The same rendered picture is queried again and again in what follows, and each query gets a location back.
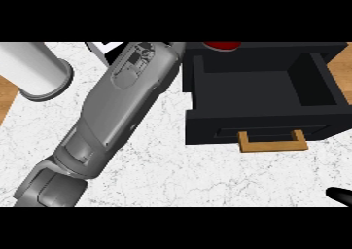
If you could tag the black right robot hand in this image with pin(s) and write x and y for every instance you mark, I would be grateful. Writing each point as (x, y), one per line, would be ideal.
(346, 196)

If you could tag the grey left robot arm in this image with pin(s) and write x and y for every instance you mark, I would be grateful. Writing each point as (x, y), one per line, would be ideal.
(120, 103)

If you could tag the black drawer front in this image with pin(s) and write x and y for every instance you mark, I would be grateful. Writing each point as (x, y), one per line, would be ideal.
(208, 126)

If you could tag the black open drawer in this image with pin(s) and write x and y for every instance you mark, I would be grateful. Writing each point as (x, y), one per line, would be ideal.
(250, 87)

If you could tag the red can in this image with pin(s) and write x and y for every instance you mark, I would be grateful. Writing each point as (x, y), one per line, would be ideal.
(222, 46)

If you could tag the black cabinet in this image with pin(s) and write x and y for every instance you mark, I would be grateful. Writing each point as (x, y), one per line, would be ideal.
(270, 48)

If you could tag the black and white appliance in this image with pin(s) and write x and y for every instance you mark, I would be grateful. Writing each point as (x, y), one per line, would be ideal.
(108, 48)

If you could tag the white cylinder with grey rim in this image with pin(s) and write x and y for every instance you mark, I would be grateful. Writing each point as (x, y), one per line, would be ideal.
(27, 68)

